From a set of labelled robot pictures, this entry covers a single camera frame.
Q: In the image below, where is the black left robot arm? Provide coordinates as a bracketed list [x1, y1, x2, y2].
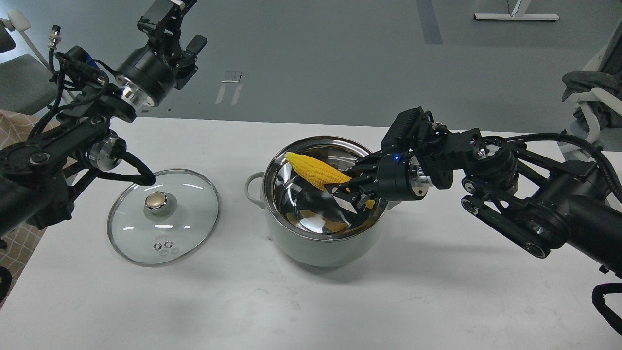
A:
[1, 0, 208, 236]

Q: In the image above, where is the grey-green steel cooking pot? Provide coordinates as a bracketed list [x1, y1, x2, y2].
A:
[244, 136, 397, 267]

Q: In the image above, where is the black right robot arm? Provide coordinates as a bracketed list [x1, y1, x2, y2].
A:
[326, 108, 622, 277]

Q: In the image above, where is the white desk foot bar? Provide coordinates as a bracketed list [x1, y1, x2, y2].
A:
[473, 0, 560, 22]

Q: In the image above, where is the yellow corn cob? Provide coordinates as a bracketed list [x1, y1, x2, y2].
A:
[285, 152, 352, 192]

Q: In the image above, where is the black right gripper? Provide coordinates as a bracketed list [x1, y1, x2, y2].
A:
[325, 151, 428, 213]

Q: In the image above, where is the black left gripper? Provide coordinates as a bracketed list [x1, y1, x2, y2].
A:
[115, 0, 208, 107]

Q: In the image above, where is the white chair with grey cloth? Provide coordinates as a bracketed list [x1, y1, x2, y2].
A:
[562, 32, 621, 151]

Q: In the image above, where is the glass pot lid gold knob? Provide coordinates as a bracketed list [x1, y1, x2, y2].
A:
[106, 168, 221, 267]

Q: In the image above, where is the grey office chair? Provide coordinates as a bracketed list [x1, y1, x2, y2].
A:
[0, 10, 57, 115]

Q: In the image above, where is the beige checkered cloth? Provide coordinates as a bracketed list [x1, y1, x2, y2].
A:
[0, 109, 45, 306]

